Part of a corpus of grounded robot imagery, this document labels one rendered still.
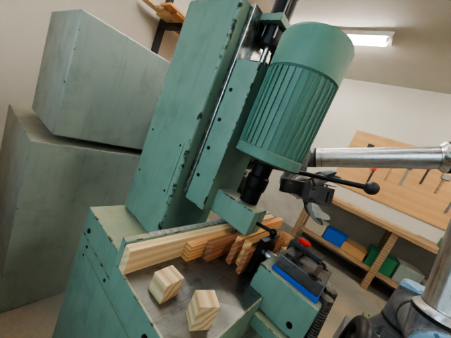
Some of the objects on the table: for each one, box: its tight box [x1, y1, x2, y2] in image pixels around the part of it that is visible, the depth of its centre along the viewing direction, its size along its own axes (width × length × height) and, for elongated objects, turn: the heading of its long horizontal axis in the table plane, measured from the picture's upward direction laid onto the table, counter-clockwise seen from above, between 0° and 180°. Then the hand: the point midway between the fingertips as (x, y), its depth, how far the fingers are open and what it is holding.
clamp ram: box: [246, 234, 280, 274], centre depth 51 cm, size 9×8×9 cm
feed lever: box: [246, 158, 380, 195], centre depth 65 cm, size 5×32×36 cm
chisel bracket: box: [210, 188, 266, 236], centre depth 60 cm, size 7×14×8 cm, turn 168°
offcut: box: [186, 290, 220, 331], centre depth 33 cm, size 3×4×5 cm
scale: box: [148, 219, 226, 237], centre depth 61 cm, size 50×1×1 cm, turn 78°
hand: (326, 198), depth 57 cm, fingers open, 14 cm apart
